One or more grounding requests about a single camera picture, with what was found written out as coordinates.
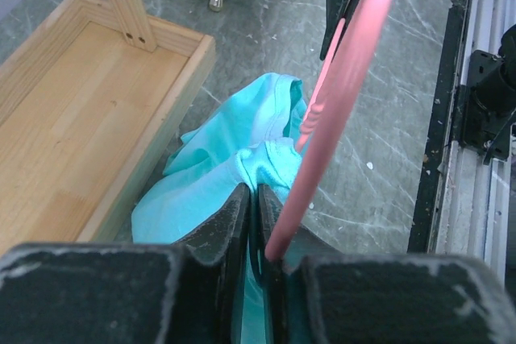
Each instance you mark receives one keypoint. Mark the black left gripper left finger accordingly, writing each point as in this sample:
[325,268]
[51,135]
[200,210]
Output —
[190,291]

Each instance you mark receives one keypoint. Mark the teal t shirt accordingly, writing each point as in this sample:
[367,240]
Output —
[248,140]

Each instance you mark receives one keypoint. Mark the thin pink wire hanger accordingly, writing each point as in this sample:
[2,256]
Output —
[335,102]

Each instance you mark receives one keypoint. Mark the aluminium rail frame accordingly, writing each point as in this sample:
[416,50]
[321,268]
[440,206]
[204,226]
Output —
[462,205]

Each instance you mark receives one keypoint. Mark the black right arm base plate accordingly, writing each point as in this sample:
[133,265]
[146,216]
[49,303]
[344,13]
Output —
[489,111]

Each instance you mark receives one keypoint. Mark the wooden clothes rack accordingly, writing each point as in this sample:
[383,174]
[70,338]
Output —
[89,102]

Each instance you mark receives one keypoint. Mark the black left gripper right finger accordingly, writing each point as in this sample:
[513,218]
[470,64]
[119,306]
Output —
[317,294]

